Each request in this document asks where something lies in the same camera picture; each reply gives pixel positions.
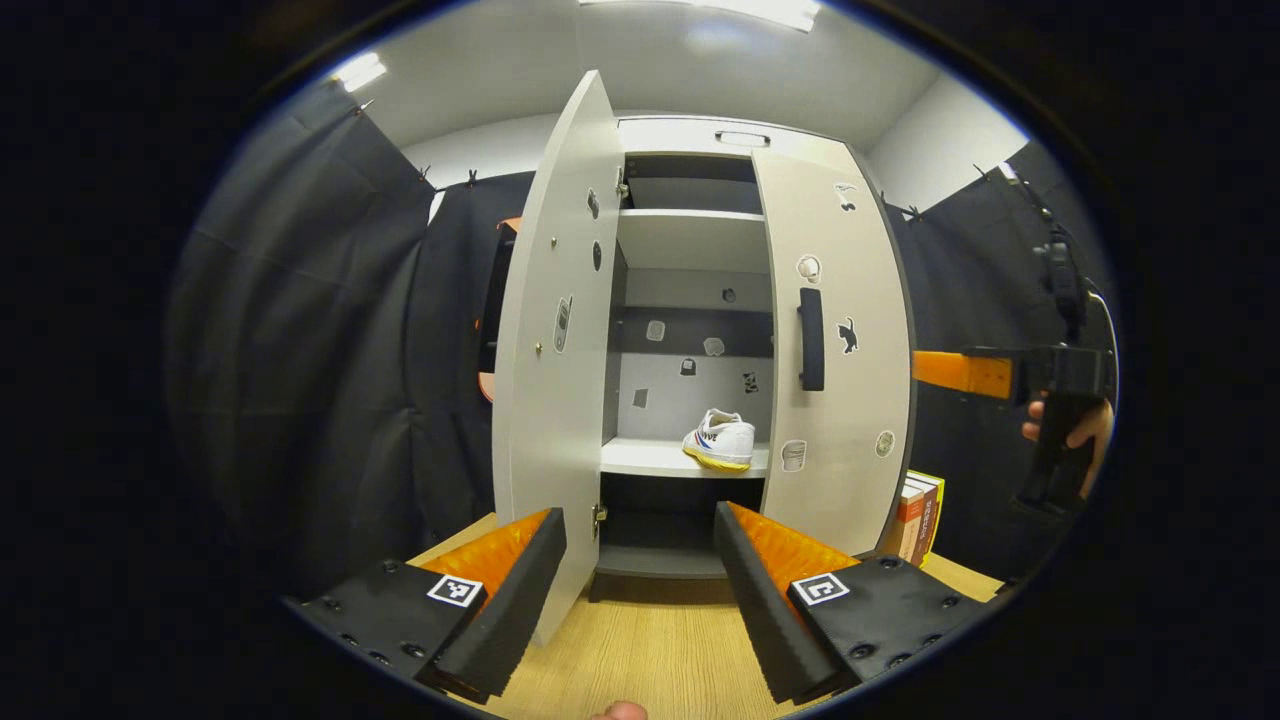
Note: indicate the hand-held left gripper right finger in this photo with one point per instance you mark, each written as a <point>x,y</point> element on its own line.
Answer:
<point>760,610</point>

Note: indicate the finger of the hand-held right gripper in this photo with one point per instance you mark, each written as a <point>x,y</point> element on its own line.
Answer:
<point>960,372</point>

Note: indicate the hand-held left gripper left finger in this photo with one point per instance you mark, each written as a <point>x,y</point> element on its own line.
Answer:
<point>520,590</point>

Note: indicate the white shoe cabinet door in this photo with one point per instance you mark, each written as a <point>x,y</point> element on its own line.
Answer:
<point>550,420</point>
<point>850,400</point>

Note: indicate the white canvas shoe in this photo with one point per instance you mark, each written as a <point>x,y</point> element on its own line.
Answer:
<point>722,440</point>

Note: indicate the white shoe cabinet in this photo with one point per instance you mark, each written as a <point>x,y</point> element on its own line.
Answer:
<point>690,240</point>

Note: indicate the white and orange book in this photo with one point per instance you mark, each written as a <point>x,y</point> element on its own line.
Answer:
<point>902,515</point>

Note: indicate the brown book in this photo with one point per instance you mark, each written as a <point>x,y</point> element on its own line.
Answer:
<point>922,525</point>

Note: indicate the wide ceiling light panel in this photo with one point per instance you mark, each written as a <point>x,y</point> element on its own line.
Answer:
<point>750,10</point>

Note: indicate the narrow ceiling light strip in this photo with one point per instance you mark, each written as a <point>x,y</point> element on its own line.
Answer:
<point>360,70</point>

